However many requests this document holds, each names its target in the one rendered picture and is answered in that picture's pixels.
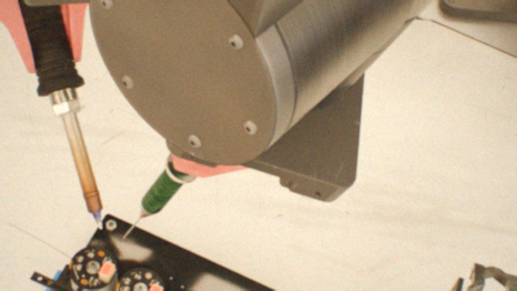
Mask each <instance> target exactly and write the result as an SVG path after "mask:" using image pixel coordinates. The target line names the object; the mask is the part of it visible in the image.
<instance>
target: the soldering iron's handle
mask: <svg viewBox="0 0 517 291"><path fill-rule="evenodd" d="M18 5H19V8H20V12H21V14H22V17H23V20H24V23H25V28H26V32H27V35H28V40H29V43H30V46H31V50H32V58H33V62H34V65H35V69H36V70H37V72H36V76H37V77H38V83H39V84H38V88H37V93H38V96H39V97H45V96H48V95H49V94H52V93H54V92H57V91H61V90H64V89H78V88H80V87H82V85H84V84H85V80H84V78H82V77H81V76H80V75H79V74H78V70H77V68H75V67H76V64H75V62H73V61H74V57H73V55H72V48H69V47H70V42H69V41H67V40H68V37H67V34H65V33H66V30H65V28H64V22H63V21H62V14H60V13H59V9H60V5H50V6H35V7H31V6H28V5H27V4H26V3H25V1H24V0H18Z"/></svg>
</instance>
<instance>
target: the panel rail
mask: <svg viewBox="0 0 517 291"><path fill-rule="evenodd" d="M40 277H41V278H42V280H38V278H40ZM30 280H31V281H33V282H35V283H39V284H41V285H43V286H45V287H47V288H49V289H53V290H54V291H83V288H84V287H83V288H82V287H80V286H79V287H78V288H77V290H75V289H73V288H71V287H69V286H66V285H64V284H62V283H59V282H57V281H55V280H53V279H50V278H48V277H47V276H45V275H43V274H41V273H39V272H37V271H34V272H33V274H32V276H31V278H30Z"/></svg>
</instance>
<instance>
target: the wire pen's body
mask: <svg viewBox="0 0 517 291"><path fill-rule="evenodd" d="M197 178H198V177H197V176H193V175H189V173H186V172H181V171H178V170H177V169H175V167H174V163H173V159H172V153H170V154H168V155H167V158H166V160H165V169H164V170H163V171H162V173H161V175H160V176H159V177H158V178H157V179H156V181H155V182H154V183H153V185H152V186H150V187H149V189H148V190H147V191H146V194H144V196H143V197H142V207H143V208H144V210H145V211H146V212H147V213H150V214H158V213H160V212H161V211H162V209H163V208H164V206H165V205H166V204H167V203H168V201H170V200H171V199H172V198H173V197H174V195H175V194H176V193H177V192H178V190H179V189H180V188H181V187H182V186H183V184H184V183H190V182H193V181H195V180H196V179H197Z"/></svg>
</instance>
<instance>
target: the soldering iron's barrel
mask: <svg viewBox="0 0 517 291"><path fill-rule="evenodd" d="M48 98H49V101H51V104H52V107H53V111H54V114H55V117H57V118H59V117H61V118H62V124H63V126H64V130H65V132H66V135H67V137H68V143H69V146H70V149H71V152H72V158H73V161H74V164H75V168H76V172H77V175H78V180H79V183H80V186H81V189H82V192H83V197H84V199H85V203H86V205H87V210H88V212H89V213H90V214H92V213H95V212H101V211H102V210H103V205H102V200H101V196H100V192H99V191H98V188H97V185H96V181H95V177H94V174H93V170H92V165H91V163H90V159H89V157H88V151H87V148H86V145H85V140H84V136H83V133H82V131H81V128H80V125H79V122H78V116H77V114H76V113H78V112H80V111H81V106H80V102H79V98H78V93H77V90H76V89H64V90H61V91H57V92H54V93H52V94H49V95H48Z"/></svg>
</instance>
